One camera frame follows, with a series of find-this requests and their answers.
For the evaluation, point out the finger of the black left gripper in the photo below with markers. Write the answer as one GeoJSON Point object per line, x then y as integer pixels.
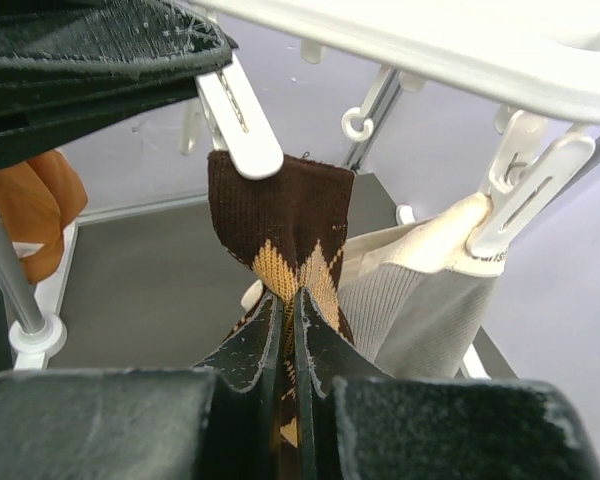
{"type": "Point", "coordinates": [71, 68]}

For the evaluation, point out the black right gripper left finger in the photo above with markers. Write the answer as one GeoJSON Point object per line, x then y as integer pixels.
{"type": "Point", "coordinates": [218, 419]}

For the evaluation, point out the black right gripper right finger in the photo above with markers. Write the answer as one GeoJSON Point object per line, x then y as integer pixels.
{"type": "Point", "coordinates": [356, 422]}

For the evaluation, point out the orange sock with cream cuff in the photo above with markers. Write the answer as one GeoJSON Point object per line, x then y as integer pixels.
{"type": "Point", "coordinates": [39, 198]}

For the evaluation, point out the cream white ribbed sock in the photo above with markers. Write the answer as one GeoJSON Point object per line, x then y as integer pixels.
{"type": "Point", "coordinates": [413, 295]}

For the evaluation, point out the white hanger clip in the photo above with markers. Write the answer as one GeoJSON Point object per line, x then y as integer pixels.
{"type": "Point", "coordinates": [237, 122]}
{"type": "Point", "coordinates": [522, 179]}

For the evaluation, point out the brown orange argyle sock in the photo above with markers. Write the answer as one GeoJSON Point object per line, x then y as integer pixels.
{"type": "Point", "coordinates": [290, 230]}

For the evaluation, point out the white plastic clip hanger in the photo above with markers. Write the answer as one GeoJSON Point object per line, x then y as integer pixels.
{"type": "Point", "coordinates": [542, 56]}

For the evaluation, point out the white hanger hook link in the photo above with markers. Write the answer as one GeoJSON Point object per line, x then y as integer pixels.
{"type": "Point", "coordinates": [357, 123]}

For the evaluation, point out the grey metal stand pole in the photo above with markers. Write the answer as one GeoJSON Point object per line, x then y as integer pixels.
{"type": "Point", "coordinates": [16, 289]}

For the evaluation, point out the white stand base foot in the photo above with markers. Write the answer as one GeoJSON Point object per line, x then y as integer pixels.
{"type": "Point", "coordinates": [33, 351]}

